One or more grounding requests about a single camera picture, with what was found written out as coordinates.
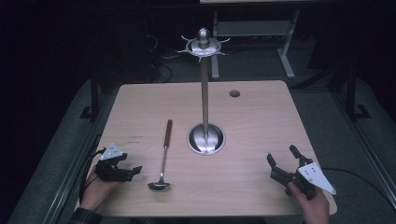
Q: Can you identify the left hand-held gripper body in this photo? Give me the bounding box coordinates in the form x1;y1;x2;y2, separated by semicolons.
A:
93;143;134;183

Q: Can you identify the black metal stand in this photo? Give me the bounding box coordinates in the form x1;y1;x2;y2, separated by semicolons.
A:
78;76;101;121
326;60;372;121

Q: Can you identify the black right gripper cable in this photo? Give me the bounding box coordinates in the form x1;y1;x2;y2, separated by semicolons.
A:
320;167;396;213

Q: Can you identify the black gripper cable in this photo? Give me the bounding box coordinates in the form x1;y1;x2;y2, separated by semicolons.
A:
320;167;396;213
78;147;107;204

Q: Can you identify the aluminium floor rail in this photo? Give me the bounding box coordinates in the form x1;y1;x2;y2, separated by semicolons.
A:
41;90;114;224
330;90;396;204

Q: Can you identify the steel utensil rack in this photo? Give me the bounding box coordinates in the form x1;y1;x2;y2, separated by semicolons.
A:
175;27;232;157

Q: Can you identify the steel ladle with brown handle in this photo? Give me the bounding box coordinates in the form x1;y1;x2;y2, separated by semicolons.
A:
147;119;174;191

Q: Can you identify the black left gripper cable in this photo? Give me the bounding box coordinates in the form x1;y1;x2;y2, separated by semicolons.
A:
78;147;107;204

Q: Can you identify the white-framed background desk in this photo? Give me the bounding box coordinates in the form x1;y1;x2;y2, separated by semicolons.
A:
210;8;302;80

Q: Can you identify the person's right hand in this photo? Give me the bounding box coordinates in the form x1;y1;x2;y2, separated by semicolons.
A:
287;181;331;224

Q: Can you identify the tangle of black floor cables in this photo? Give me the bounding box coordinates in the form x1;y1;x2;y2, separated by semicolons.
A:
142;30;174;84

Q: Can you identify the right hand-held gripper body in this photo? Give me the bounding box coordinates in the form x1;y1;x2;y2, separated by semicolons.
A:
269;156;337;201

